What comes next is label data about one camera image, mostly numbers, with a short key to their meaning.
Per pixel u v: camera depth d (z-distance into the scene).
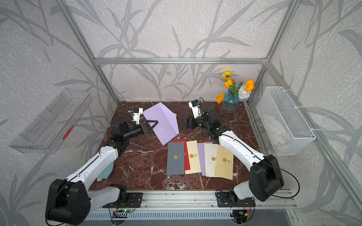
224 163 0.87
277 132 0.76
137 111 0.72
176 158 0.89
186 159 0.89
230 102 1.05
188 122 0.70
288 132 0.60
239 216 0.70
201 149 0.94
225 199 0.73
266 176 0.41
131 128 0.68
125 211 0.71
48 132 0.66
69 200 0.39
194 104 0.68
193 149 0.94
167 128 0.80
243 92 0.81
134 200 0.73
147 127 0.71
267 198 0.42
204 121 0.67
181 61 0.96
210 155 0.90
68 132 0.64
